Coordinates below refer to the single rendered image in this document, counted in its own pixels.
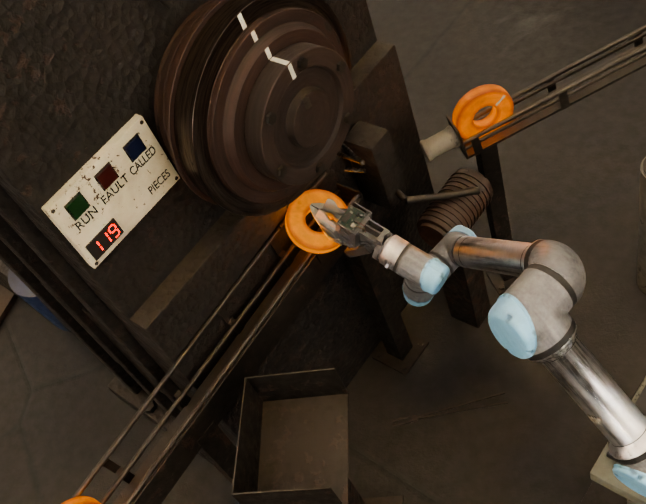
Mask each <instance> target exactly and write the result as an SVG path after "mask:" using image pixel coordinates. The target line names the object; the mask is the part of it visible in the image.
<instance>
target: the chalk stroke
mask: <svg viewBox="0 0 646 504"><path fill-rule="evenodd" d="M237 17H238V19H239V21H240V24H241V26H242V28H243V30H244V29H245V28H246V27H247V26H246V24H245V21H244V19H243V17H242V14H241V13H240V14H239V15H238V16H237ZM251 35H252V38H253V40H254V42H256V41H257V40H258V38H257V35H256V33H255V31H254V30H253V31H252V32H251ZM265 52H266V54H267V57H268V59H270V58H271V57H272V55H271V52H270V50H269V48H268V47H267V48H266V49H265ZM270 61H274V62H277V63H281V64H284V65H287V64H288V63H289V61H286V60H282V59H279V58H276V57H272V58H271V59H270ZM288 69H289V71H290V74H291V76H292V79H293V80H294V79H295V78H296V74H295V72H294V69H293V67H292V64H291V63H290V64H289V65H288Z"/></svg>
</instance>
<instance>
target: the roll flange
mask: <svg viewBox="0 0 646 504"><path fill-rule="evenodd" d="M229 1H230V0H209V1H207V2H205V3H204V4H202V5H201V6H199V7H198V8H197V9H195V10H194V11H193V12H192V13H191V14H190V15H189V16H188V17H187V18H186V19H185V20H184V21H183V23H182V24H181V25H180V26H179V28H178V29H177V30H176V32H175V33H174V35H173V37H172V38H171V40H170V42H169V44H168V46H167V48H166V50H165V52H164V55H163V57H162V60H161V63H160V66H159V70H158V74H157V78H156V84H155V91H154V117H155V124H156V129H157V133H158V136H159V139H160V142H161V144H162V147H163V149H164V151H165V152H166V154H167V156H168V157H169V158H170V160H171V161H172V162H173V163H174V164H175V166H176V169H177V171H178V173H179V174H180V176H181V178H182V179H183V181H184V182H185V183H186V185H187V186H188V187H189V188H190V189H191V190H192V191H193V192H194V193H195V194H196V195H198V196H199V197H201V198H202V199H204V200H206V201H208V202H210V203H212V204H215V205H218V204H217V203H216V202H215V201H214V200H213V199H212V198H211V197H209V196H207V195H206V194H204V193H203V192H202V191H200V190H199V189H198V188H197V187H196V186H195V185H194V183H193V182H192V181H191V179H190V178H189V176H188V175H187V173H186V171H185V169H184V167H183V165H182V163H181V160H180V157H179V154H178V150H177V146H176V141H175V134H174V104H175V96H176V91H177V86H178V81H179V78H180V74H181V71H182V68H183V65H184V62H185V60H186V57H187V55H188V53H189V51H190V49H191V47H192V45H193V43H194V41H195V39H196V38H197V36H198V34H199V33H200V31H201V30H202V28H203V27H204V26H205V24H206V23H207V22H208V21H209V19H210V18H211V17H212V16H213V15H214V14H215V13H216V12H217V11H218V10H219V9H220V8H221V7H222V6H224V5H225V4H226V3H228V2H229Z"/></svg>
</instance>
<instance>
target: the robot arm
mask: <svg viewBox="0 0 646 504"><path fill-rule="evenodd" d="M358 206H359V207H360V208H362V209H364V210H365V211H366V213H365V212H363V211H362V210H360V209H358V208H357V207H358ZM310 210H311V213H312V215H313V217H314V218H315V220H316V222H317V223H318V225H319V226H320V228H321V229H322V231H323V232H324V234H325V235H326V236H327V237H328V238H329V239H330V240H331V241H333V242H335V243H337V244H339V245H340V246H342V245H345V246H348V247H347V248H346V249H345V250H344V252H345V253H346V254H347V255H348V256H349V257H350V258H351V257H356V256H361V255H365V254H370V253H372V251H373V250H374V252H373V256H372V257H373V258H374V259H375V260H377V261H379V263H381V264H382V265H384V266H385V268H386V269H388V268H389V269H391V270H392V271H394V272H395V273H397V274H398V275H400V276H402V277H403V278H404V282H403V285H402V290H403V295H404V298H405V300H406V301H407V302H408V303H409V304H411V305H413V306H417V307H420V306H425V305H427V304H428V303H429V302H430V301H431V300H432V298H433V297H434V294H436V293H438V292H439V290H440V289H441V288H442V286H443V285H444V283H445V281H446V280H447V279H448V278H449V276H450V275H451V274H452V273H453V272H454V271H455V270H456V269H457V268H458V267H465V268H470V269H476V270H482V271H488V272H494V273H499V274H505V275H511V276H517V277H518V278H517V279H516V280H515V281H514V282H513V284H512V285H511V286H510V287H509V288H508V289H507V290H506V291H505V292H504V293H503V294H502V295H500V296H499V297H498V299H497V301H496V303H495V304H494V305H493V306H492V308H491V309H490V311H489V313H488V323H489V326H490V329H491V331H492V333H493V335H494V336H495V338H496V339H497V340H498V342H499V343H500V344H501V345H502V346H503V347H504V348H505V349H508V351H509V352H510V353H511V354H512V355H514V356H516V357H518V358H521V359H527V358H528V359H529V360H530V361H533V362H541V363H542V364H543V365H544V366H545V367H546V368H547V370H548V371H549V372H550V373H551V374H552V375H553V377H554V378H555V379H556V380H557V381H558V382H559V383H560V385H561V386H562V387H563V388H564V389H565V390H566V392H567V393H568V394H569V395H570V396H571V397H572V399H573V400H574V401H575V402H576V403H577V404H578V406H579V407H580V408H581V409H582V410H583V411H584V413H585V414H586V415H587V416H588V417H589V418H590V419H591V421H592V422H593V423H594V424H595V425H596V426H597V428H598V429H599V430H600V431H601V432H602V433H603V435H604V436H605V437H606V438H607V439H608V440H609V442H610V443H609V452H610V454H611V455H612V457H613V458H614V459H615V460H616V461H617V463H616V464H614V465H613V466H614V467H613V469H612V471H613V474H614V475H615V476H616V477H617V478H618V479H619V480H620V481H621V482H622V483H623V484H625V485H626V486H627V487H629V488H630V489H632V490H633V491H635V492H637V493H638V494H640V495H642V496H644V497H646V416H644V415H643V414H642V413H641V412H640V410H639V409H638V408H637V407H636V406H635V405H634V403H633V402H632V401H631V400H630V399H629V397H628V396H627V395H626V394H625V393H624V391H623V390H622V389H621V388H620V387H619V386H618V384H617V383H616V382H615V381H614V380H613V378H612V377H611V376H610V375H609V374H608V373H607V371H606V370H605V369H604V368H603V367H602V365H601V364H600V363H599V362H598V361H597V359H596V358H595V357H594V356H593V355H592V354H591V352H590V351H589V350H588V349H587V348H586V346H585V345H584V344H583V343H582V342H581V341H580V339H579V338H578V337H577V336H576V335H575V334H576V329H577V325H576V322H575V321H574V320H573V319H572V318H571V316H570V315H569V314H568V312H569V311H570V310H571V309H572V308H573V306H574V305H575V304H576V303H577V302H578V300H579V299H580V298H581V296H582V294H583V292H584V289H585V284H586V273H585V269H584V265H583V263H582V261H581V259H580V258H579V256H578V255H577V254H576V253H575V252H574V251H573V250H572V249H571V248H570V247H568V246H567V245H565V244H563V243H560V242H558V241H554V240H545V239H540V240H536V241H534V242H533V243H528V242H519V241H510V240H500V239H491V238H482V237H477V236H476V235H475V234H474V233H473V231H471V230H470V229H469V228H466V227H465V226H463V225H457V226H455V227H454V228H453V229H452V230H450V231H449V232H447V233H446V234H445V236H444V237H443V239H442V240H441V241H440V242H439V243H438V244H437V245H436V246H435V247H434V248H433V249H432V250H431V251H430V252H429V253H428V254H427V253H426V252H424V251H422V250H421V249H419V248H417V247H416V246H414V245H412V244H411V243H409V242H408V241H406V240H404V239H403V238H401V237H399V236H398V235H394V234H392V233H390V231H389V230H388V229H386V228H384V227H383V226H381V225H379V224H378V223H376V222H374V221H373V220H372V212H371V211H369V210H367V209H366V208H364V207H362V206H361V205H359V204H357V203H356V202H353V206H352V205H350V206H349V207H348V209H347V208H339V207H338V206H337V204H336V203H335V201H334V200H332V199H327V200H326V202H325V203H312V204H311V205H310ZM328 216H331V217H333V218H334V220H335V221H334V220H330V219H329V218H328Z"/></svg>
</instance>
